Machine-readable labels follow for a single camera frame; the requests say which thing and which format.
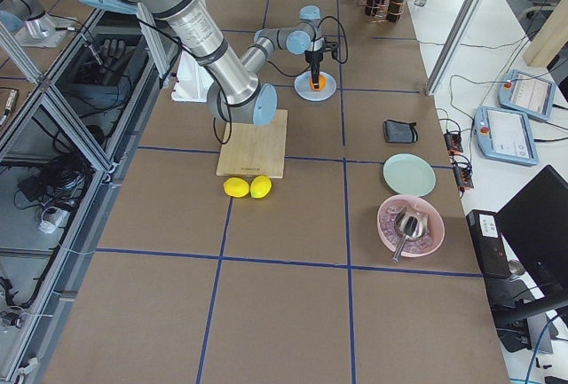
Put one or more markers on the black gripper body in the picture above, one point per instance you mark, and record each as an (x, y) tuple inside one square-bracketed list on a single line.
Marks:
[(313, 58)]

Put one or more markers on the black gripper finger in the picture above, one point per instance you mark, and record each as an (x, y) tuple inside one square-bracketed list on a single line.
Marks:
[(314, 78)]

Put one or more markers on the orange fruit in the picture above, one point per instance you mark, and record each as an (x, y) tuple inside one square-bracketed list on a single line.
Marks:
[(323, 83)]

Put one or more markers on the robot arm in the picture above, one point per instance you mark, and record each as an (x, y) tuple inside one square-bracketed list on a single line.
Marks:
[(236, 93), (28, 14)]

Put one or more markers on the light green plate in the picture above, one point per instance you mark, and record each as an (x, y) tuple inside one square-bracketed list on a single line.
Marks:
[(406, 173)]

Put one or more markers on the folded grey cloth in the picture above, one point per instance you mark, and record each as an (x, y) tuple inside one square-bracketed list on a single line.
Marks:
[(400, 132)]

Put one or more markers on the bamboo cutting board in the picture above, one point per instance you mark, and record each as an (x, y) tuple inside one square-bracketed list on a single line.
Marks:
[(255, 150)]

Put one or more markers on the upper yellow lemon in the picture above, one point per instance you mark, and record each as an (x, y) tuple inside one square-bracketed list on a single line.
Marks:
[(260, 187)]

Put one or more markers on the yellow lemon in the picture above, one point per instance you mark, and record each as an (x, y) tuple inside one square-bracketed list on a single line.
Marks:
[(260, 187), (236, 187)]

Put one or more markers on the lower yellow lemon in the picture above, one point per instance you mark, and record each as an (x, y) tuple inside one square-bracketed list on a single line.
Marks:
[(236, 187)]

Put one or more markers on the orange usb hub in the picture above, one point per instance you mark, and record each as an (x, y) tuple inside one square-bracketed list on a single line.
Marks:
[(463, 172), (453, 142)]

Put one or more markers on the large metal spoon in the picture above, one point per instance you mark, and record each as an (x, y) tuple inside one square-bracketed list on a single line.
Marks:
[(410, 224)]

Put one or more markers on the pink bowl with ice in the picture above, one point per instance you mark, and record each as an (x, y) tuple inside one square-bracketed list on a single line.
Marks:
[(426, 244)]

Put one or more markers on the near teach pendant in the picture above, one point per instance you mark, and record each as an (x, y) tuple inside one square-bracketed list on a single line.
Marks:
[(505, 135)]

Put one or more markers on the teach pendant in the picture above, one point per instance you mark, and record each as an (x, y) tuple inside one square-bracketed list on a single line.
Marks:
[(505, 135), (527, 93)]

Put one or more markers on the far teach pendant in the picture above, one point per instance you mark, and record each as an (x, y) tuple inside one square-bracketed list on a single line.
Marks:
[(527, 93)]

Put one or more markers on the black desktop box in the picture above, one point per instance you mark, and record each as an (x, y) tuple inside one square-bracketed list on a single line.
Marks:
[(488, 244)]

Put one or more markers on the black computer monitor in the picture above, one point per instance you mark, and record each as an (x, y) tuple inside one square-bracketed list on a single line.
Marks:
[(534, 223)]

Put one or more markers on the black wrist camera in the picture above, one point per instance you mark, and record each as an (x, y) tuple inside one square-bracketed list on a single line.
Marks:
[(332, 47)]

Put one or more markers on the white camera pole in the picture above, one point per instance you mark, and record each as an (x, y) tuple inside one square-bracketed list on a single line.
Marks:
[(192, 81)]

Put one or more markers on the aluminium profile post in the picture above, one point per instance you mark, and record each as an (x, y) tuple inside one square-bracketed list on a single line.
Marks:
[(453, 42)]

